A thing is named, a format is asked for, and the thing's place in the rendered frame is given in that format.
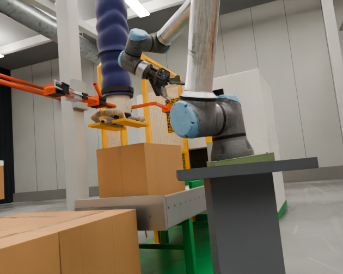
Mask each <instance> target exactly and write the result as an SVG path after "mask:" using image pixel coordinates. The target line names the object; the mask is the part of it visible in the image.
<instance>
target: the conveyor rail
mask: <svg viewBox="0 0 343 274"><path fill-rule="evenodd" d="M165 199H166V210H167V221H168V229H169V228H171V227H173V226H175V225H177V224H179V223H181V222H183V221H185V220H187V219H189V218H191V217H193V216H195V215H197V214H199V213H201V212H203V211H205V210H207V209H206V199H205V189H204V185H203V186H199V187H196V188H192V189H188V190H184V191H180V192H176V193H173V194H169V195H165Z"/></svg>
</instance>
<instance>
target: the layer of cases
mask: <svg viewBox="0 0 343 274"><path fill-rule="evenodd" d="M0 274H141V270H140V257H139V243H138V230H137V217H136V209H116V210H87V211H58V212H43V213H20V214H14V215H9V216H3V217H0Z"/></svg>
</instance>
